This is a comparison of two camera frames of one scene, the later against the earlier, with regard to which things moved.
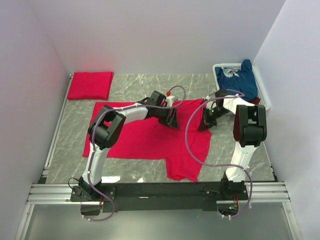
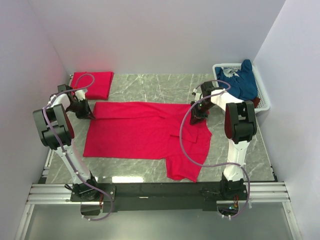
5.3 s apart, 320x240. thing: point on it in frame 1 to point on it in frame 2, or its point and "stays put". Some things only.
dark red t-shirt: [256, 101] stays put
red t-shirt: [184, 148] stays put
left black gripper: [171, 121] to [86, 112]
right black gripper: [206, 122] to [196, 116]
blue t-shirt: [245, 84] stays put
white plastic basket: [261, 92] stays put
